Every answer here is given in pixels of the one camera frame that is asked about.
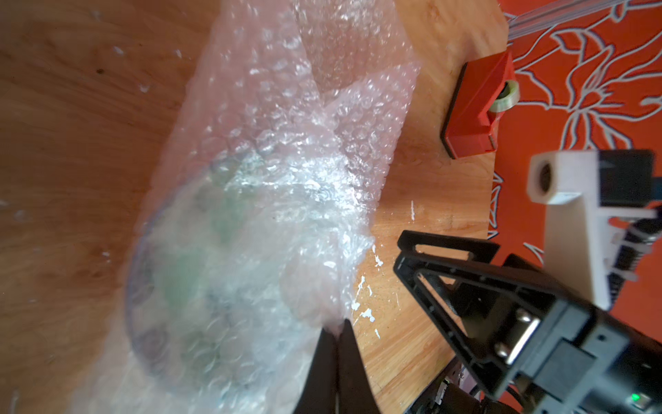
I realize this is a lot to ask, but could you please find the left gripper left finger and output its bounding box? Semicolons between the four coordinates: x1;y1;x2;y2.
293;329;338;414

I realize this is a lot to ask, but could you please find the clear bubble wrap sheet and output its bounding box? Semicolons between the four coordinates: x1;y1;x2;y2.
68;1;420;413

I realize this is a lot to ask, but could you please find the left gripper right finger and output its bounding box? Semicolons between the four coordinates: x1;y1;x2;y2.
337;319;381;414

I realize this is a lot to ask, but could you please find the green leaf pattern bowl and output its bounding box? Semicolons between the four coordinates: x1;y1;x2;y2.
126;158;318;388

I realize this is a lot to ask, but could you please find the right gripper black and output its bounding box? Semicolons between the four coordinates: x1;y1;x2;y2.
394;230;661;413

